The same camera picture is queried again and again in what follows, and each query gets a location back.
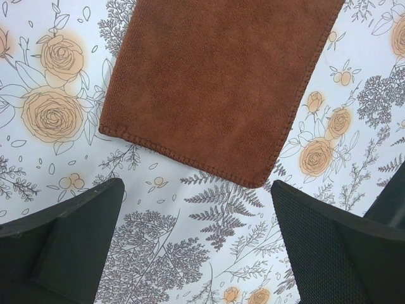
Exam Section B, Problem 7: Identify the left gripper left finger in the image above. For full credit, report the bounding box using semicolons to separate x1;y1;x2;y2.
1;178;125;303

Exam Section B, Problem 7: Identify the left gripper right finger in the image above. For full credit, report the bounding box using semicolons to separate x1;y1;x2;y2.
271;180;404;303

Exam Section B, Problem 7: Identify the brown towel pile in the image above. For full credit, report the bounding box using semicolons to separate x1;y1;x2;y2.
99;1;343;188

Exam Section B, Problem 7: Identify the floral patterned table mat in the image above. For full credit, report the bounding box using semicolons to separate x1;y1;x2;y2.
1;1;404;303

